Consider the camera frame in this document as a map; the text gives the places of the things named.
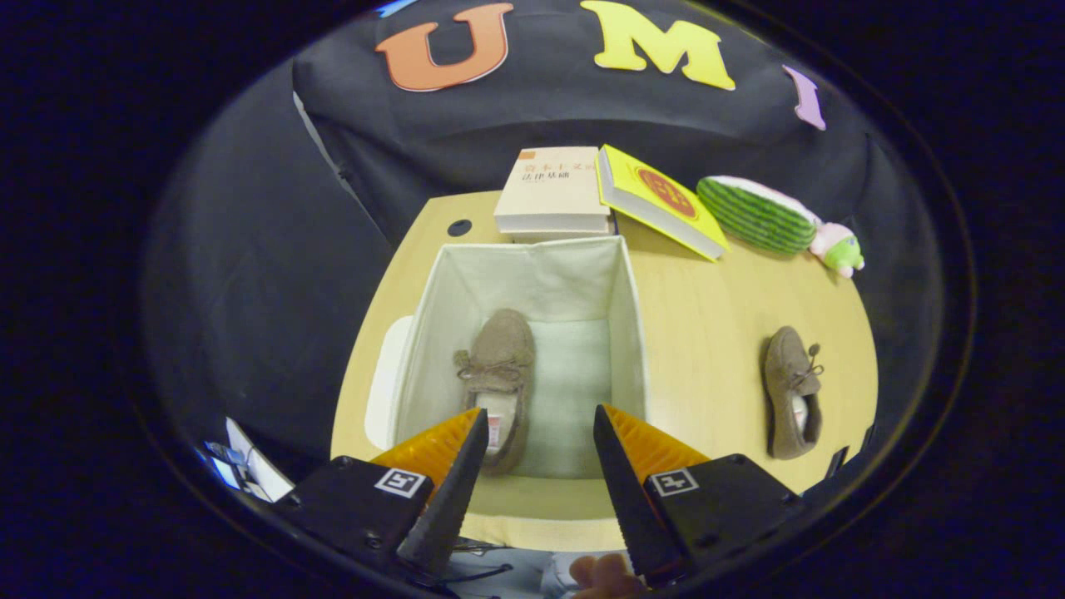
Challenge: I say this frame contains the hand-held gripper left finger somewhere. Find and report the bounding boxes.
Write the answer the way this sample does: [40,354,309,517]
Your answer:
[273,407,490,577]

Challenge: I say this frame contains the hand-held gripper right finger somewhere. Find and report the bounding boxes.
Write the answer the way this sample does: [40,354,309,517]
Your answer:
[592,403,808,587]

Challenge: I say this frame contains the beige fabric storage box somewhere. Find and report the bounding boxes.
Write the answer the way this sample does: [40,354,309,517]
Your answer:
[391,235,648,482]

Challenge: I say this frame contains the brown fuzzy shoe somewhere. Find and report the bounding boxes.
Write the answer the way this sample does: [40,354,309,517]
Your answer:
[453,309,536,475]
[764,326,825,460]

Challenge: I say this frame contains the person's light clothing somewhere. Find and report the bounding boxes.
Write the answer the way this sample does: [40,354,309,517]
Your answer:
[449,545,583,599]

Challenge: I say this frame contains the white papers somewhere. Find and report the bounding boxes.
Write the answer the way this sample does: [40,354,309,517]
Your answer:
[204,416,296,504]

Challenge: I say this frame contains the yellow book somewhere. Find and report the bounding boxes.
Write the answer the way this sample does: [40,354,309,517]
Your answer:
[597,144,731,262]

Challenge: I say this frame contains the watermelon slice plush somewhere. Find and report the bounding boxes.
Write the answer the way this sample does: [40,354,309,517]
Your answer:
[697,176,820,255]

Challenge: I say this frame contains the beige paperback book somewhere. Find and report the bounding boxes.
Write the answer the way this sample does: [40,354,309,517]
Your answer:
[493,147,614,236]

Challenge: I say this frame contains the pink and green plush toy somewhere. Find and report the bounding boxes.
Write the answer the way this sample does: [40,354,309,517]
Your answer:
[811,223,866,278]

